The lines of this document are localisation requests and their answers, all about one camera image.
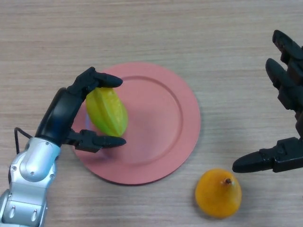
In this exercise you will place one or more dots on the orange yellow pear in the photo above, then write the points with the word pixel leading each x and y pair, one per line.
pixel 217 194

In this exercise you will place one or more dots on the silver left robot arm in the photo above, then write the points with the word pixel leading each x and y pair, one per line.
pixel 28 172

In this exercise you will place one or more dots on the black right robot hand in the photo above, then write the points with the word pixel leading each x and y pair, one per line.
pixel 291 82

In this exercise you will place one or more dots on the pink round plate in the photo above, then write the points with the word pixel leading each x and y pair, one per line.
pixel 154 123

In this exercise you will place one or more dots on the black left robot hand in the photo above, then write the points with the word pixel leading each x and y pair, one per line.
pixel 59 113

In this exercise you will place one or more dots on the yellow green starfruit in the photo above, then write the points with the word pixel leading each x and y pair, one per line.
pixel 107 112

